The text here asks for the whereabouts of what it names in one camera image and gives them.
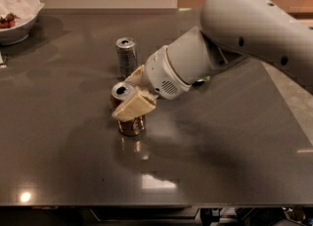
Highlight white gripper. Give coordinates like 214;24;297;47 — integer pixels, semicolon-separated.
112;46;191;122

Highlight orange soda can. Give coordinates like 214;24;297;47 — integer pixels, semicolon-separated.
111;81;146;137

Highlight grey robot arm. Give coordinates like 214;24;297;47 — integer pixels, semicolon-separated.
112;0;313;121

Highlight silver slim can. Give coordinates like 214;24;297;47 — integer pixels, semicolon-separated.
115;37;138;78

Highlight green chip bag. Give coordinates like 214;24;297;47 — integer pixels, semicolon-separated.
193;76;210;86

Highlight red strawberries in bowl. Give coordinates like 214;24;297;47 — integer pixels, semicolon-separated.
0;13;18;28

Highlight white bowl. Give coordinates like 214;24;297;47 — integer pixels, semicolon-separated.
0;11;40;45

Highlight white paper napkin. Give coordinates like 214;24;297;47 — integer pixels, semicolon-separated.
0;0;43;19

